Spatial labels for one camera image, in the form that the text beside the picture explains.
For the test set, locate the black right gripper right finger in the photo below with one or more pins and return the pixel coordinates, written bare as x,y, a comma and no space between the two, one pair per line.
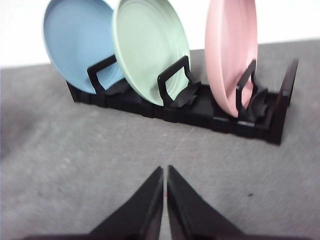
191,217

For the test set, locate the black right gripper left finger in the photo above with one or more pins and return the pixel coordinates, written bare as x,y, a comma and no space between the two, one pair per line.
141,218

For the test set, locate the green plate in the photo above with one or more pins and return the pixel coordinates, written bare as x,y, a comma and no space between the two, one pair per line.
149,38

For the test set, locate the black plate rack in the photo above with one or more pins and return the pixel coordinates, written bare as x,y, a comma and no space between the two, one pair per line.
261,111

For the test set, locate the blue plate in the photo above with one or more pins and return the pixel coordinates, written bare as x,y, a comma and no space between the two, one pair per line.
79,34

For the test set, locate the pink plate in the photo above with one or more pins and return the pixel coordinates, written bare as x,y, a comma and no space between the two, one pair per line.
231,43

